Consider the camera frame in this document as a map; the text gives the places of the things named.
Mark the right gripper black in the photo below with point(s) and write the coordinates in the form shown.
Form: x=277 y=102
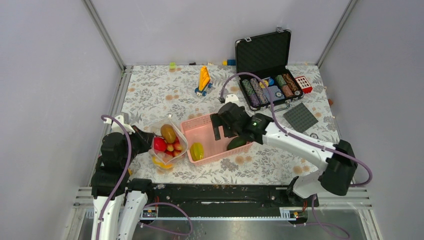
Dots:
x=217 y=121

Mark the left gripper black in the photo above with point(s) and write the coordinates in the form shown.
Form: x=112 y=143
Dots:
x=145 y=138

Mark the green avocado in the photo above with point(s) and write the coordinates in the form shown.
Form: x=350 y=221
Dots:
x=236 y=142

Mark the red apple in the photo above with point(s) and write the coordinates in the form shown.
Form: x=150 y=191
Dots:
x=159 y=144

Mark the clear zip top bag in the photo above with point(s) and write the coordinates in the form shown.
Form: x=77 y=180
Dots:
x=155 y=128

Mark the brown potato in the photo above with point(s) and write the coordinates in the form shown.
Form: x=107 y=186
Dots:
x=168 y=133

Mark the yellow orange mango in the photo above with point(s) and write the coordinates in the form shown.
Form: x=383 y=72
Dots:
x=160 y=164

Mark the yellow green mango slice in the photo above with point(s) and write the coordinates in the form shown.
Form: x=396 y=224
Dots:
x=197 y=151

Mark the red lychee bunch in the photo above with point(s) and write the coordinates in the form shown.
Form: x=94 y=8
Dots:
x=174 y=149

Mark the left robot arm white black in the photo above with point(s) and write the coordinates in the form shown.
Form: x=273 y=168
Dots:
x=117 y=201

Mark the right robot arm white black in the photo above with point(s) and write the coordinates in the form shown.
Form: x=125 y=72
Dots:
x=334 y=161

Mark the pink plastic basket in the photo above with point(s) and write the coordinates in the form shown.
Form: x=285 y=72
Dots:
x=200 y=130

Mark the blue yellow brick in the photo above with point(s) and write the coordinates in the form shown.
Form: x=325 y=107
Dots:
x=229 y=62

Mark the grey building baseplate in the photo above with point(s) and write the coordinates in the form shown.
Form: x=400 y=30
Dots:
x=300 y=118

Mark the black poker chip case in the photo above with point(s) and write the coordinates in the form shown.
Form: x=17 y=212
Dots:
x=266 y=56

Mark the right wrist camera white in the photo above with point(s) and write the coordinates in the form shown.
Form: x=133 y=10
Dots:
x=231 y=98

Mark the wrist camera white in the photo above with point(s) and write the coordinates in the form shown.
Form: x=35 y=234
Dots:
x=231 y=98
x=119 y=123

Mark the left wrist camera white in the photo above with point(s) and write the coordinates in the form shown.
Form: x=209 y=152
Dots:
x=119 y=123

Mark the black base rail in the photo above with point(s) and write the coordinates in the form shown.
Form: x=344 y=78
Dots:
x=219 y=200

